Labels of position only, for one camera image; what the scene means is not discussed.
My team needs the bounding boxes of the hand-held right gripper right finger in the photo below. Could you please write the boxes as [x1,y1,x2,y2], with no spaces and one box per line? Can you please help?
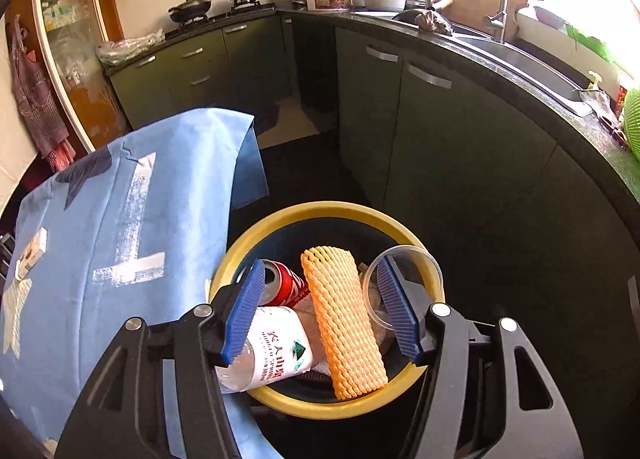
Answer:
[376,256,586,459]

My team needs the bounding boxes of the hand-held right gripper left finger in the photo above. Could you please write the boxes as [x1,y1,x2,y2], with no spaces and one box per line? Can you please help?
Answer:
[52,259,266,459]

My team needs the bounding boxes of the clear plastic cup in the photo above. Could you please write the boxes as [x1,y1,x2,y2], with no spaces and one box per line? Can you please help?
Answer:
[362,245,443,330]

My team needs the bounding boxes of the clear plastic bottle white label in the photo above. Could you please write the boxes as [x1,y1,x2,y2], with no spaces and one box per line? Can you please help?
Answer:
[216,305,313,394]

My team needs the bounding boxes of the red soda can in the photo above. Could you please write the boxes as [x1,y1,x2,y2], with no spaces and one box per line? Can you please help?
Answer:
[256,260,311,309]

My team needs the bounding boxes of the orange foam fruit net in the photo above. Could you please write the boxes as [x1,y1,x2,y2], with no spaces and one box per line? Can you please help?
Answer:
[300,246,389,401]

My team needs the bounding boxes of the yellow rimmed black bin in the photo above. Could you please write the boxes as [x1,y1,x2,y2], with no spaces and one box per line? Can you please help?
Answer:
[207,200,448,459]

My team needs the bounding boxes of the blue tablecloth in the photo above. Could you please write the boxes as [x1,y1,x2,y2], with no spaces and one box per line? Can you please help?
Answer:
[0,108,291,459]

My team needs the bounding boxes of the green base cabinets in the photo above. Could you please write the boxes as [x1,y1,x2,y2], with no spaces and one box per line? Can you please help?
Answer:
[107,12,640,459]

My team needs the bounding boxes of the cartoon printed cardboard box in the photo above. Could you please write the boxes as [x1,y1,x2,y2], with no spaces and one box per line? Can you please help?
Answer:
[14,228,49,282]

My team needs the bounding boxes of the steel sink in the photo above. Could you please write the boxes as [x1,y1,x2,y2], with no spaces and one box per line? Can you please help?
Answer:
[452,22,596,117]

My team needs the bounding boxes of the clear plastic bag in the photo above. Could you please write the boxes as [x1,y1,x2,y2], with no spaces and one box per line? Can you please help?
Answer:
[96,29,166,65]

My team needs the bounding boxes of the brown rag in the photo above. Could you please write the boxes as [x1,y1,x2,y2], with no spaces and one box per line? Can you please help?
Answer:
[419,9,455,36]

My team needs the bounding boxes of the checked purple apron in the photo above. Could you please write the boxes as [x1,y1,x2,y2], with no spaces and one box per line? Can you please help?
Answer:
[7,14,76,172]

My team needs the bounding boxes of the black gas stove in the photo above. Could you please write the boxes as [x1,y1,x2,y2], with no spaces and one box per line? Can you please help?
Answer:
[165,2,276,32]

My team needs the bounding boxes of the green plastic colander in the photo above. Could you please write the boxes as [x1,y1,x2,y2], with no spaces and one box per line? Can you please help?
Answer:
[621,88,640,165]

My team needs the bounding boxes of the glass sliding door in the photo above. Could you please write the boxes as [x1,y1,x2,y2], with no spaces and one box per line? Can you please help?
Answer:
[30,0,131,155]

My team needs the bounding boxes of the black wok with lid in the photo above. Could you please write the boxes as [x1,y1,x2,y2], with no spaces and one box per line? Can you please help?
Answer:
[167,0,213,22]

